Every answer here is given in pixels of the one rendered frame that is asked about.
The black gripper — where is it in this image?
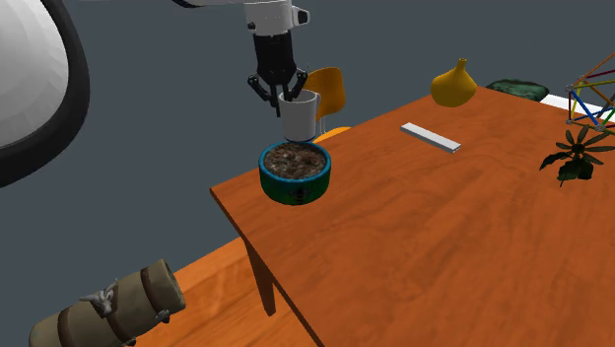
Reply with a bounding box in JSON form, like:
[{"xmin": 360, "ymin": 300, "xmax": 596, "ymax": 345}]
[{"xmin": 246, "ymin": 31, "xmax": 309, "ymax": 119}]

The white mug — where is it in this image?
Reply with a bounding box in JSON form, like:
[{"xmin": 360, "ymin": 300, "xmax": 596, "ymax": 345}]
[{"xmin": 278, "ymin": 89, "xmax": 321, "ymax": 143}]

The yellow chair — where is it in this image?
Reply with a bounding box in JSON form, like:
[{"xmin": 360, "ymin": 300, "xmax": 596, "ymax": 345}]
[{"xmin": 302, "ymin": 66, "xmax": 355, "ymax": 144}]

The green bowl with brown filling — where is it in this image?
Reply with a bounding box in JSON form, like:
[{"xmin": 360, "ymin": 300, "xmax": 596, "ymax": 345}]
[{"xmin": 258, "ymin": 140, "xmax": 333, "ymax": 207}]

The flat white bar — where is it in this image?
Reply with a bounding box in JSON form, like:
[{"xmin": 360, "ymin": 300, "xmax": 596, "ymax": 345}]
[{"xmin": 399, "ymin": 121, "xmax": 463, "ymax": 155}]

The yellow gourd-shaped vase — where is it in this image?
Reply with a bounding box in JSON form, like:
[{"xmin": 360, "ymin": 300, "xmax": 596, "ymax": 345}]
[{"xmin": 430, "ymin": 57, "xmax": 479, "ymax": 108}]

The orange wooden table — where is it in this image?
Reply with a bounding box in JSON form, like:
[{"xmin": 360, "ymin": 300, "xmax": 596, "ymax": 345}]
[{"xmin": 209, "ymin": 86, "xmax": 615, "ymax": 347}]

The low orange wooden bench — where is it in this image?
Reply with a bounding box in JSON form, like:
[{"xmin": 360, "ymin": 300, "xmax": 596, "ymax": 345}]
[{"xmin": 135, "ymin": 237, "xmax": 319, "ymax": 347}]

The dark green cushion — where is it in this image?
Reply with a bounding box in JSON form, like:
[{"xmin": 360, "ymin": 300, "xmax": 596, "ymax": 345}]
[{"xmin": 484, "ymin": 78, "xmax": 551, "ymax": 104}]

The white furniture piece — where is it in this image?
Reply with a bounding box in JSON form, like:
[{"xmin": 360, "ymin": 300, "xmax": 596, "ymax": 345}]
[{"xmin": 539, "ymin": 93, "xmax": 615, "ymax": 122}]

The dark green plant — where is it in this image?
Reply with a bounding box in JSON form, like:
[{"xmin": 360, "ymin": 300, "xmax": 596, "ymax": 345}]
[{"xmin": 538, "ymin": 124, "xmax": 615, "ymax": 188}]

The rolled tan bundle with straps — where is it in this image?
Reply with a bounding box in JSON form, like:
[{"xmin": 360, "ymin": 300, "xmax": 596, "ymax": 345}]
[{"xmin": 28, "ymin": 258, "xmax": 187, "ymax": 347}]

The colourful rod frame toy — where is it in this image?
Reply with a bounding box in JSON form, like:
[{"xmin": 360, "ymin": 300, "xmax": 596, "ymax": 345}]
[{"xmin": 565, "ymin": 49, "xmax": 615, "ymax": 137}]

